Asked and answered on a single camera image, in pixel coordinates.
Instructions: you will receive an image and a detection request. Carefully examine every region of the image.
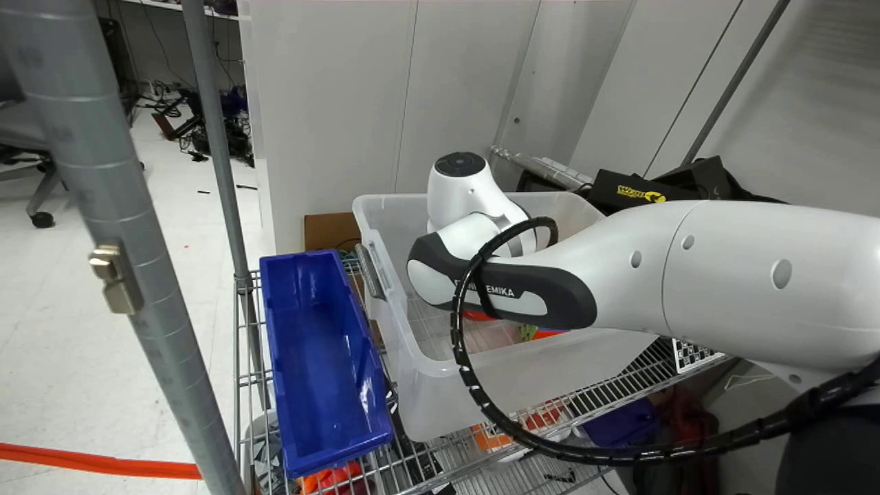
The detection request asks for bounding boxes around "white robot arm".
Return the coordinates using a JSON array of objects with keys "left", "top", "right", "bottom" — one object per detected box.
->
[{"left": 406, "top": 150, "right": 880, "bottom": 374}]

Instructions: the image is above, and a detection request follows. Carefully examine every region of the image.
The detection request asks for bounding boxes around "clear plastic storage bucket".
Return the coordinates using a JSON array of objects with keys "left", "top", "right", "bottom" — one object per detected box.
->
[{"left": 352, "top": 192, "right": 652, "bottom": 443}]

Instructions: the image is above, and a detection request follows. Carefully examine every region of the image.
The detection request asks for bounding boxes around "brown cardboard piece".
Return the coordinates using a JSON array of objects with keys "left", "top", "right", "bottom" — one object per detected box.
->
[{"left": 304, "top": 211, "right": 359, "bottom": 249}]

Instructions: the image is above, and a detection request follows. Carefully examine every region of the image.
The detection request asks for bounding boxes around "blue plastic bin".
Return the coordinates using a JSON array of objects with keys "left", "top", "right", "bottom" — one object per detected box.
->
[{"left": 259, "top": 249, "right": 392, "bottom": 476}]

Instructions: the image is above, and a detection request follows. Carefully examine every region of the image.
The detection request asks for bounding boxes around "grey metal pole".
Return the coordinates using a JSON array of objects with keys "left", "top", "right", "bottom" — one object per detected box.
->
[{"left": 0, "top": 0, "right": 248, "bottom": 495}]

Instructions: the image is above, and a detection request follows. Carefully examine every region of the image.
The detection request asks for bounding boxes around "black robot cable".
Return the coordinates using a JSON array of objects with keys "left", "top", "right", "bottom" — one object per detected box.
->
[{"left": 447, "top": 214, "right": 880, "bottom": 468}]

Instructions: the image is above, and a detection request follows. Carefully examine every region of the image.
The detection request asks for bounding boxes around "metal wire cart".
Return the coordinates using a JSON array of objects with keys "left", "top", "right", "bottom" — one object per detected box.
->
[{"left": 230, "top": 245, "right": 726, "bottom": 495}]

